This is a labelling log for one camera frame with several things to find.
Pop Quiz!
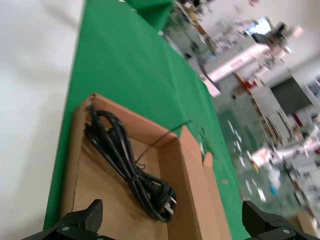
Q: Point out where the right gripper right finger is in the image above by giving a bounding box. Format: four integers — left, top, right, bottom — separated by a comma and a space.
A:
241, 199, 320, 240

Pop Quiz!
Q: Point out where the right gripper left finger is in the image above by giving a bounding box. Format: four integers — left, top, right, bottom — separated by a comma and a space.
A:
17, 199, 106, 240

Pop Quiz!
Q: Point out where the black power cable bundle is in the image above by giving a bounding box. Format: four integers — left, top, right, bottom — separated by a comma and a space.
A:
84, 104, 177, 222

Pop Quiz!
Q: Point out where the thin black wire tie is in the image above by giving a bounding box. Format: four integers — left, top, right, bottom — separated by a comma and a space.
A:
136, 119, 193, 167

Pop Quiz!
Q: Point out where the cardboard box with round hole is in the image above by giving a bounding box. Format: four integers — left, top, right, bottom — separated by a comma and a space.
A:
59, 92, 235, 240

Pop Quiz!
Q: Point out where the torn clear tape patch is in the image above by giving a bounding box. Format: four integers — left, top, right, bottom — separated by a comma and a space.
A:
198, 126, 216, 155

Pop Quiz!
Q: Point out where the black display screen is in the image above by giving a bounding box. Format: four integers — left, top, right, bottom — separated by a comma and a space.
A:
270, 76, 315, 116

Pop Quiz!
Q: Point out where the green table cloth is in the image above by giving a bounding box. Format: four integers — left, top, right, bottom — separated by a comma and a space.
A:
42, 0, 245, 231

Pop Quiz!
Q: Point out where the bright monitor screen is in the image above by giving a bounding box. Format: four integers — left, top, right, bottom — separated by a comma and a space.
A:
246, 16, 273, 36

